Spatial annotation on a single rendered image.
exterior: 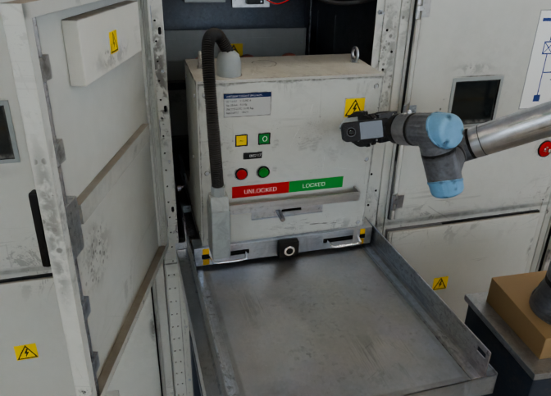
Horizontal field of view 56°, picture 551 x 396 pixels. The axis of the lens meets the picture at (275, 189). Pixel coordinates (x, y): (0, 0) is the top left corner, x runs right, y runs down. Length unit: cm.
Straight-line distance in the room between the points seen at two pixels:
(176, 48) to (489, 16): 107
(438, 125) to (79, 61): 70
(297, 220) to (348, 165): 22
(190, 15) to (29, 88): 142
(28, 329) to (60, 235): 86
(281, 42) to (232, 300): 110
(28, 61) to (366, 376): 88
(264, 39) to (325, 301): 109
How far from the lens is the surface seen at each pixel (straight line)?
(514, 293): 154
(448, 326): 133
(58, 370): 181
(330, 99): 135
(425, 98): 163
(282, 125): 133
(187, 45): 201
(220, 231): 130
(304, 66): 142
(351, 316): 133
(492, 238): 203
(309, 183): 143
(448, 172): 117
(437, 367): 125
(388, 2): 153
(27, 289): 163
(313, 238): 152
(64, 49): 95
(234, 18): 219
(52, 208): 86
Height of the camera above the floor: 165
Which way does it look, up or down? 25 degrees down
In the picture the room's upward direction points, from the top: 1 degrees clockwise
